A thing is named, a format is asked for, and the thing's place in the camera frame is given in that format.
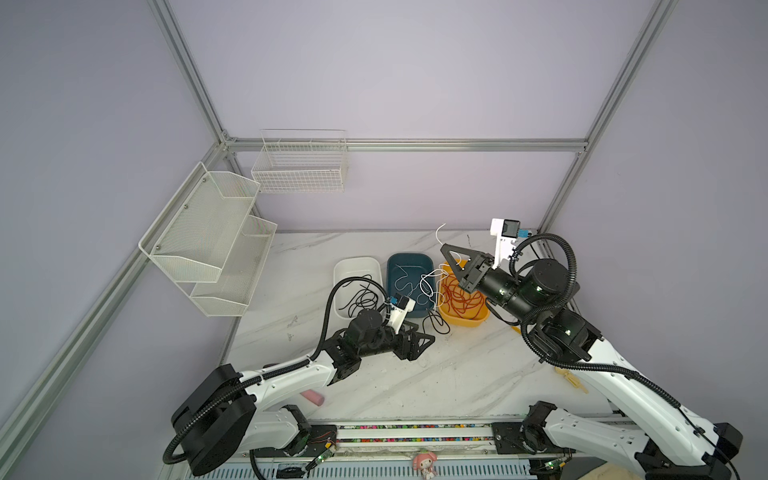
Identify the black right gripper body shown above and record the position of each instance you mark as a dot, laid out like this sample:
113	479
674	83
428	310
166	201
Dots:
479	273

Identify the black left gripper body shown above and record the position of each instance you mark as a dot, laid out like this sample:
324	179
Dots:
400	349

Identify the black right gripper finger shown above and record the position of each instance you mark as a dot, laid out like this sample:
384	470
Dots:
455	252
458	271

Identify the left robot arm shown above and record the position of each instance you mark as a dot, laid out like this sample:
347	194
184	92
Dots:
218	419

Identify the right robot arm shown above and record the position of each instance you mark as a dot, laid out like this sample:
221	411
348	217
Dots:
674	442

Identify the dark teal plastic bin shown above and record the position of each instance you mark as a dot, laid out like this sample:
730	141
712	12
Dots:
412	275

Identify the yellow plastic bin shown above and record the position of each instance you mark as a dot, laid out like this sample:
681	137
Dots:
456	306

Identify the white plastic bin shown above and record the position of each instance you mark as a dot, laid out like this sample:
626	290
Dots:
356	293

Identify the purple pink spatula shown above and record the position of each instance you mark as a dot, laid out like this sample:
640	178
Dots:
314	397

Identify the pink doll figure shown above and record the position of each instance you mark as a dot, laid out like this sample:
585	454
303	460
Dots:
424	464

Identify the small wooden toy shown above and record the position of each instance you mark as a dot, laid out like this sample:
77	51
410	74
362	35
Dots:
572	379

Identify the white mesh lower shelf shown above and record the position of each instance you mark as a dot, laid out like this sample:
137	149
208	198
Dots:
231	295

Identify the white mesh shelf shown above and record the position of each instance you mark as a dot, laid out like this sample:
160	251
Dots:
191	240
231	295

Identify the white mesh upper shelf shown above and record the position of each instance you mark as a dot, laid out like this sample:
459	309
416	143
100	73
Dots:
191	240

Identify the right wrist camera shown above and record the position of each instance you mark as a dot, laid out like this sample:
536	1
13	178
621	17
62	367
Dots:
507	233

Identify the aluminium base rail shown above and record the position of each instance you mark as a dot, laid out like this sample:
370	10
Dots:
475	449

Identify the white wire wall basket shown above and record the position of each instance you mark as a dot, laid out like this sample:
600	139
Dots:
301	161

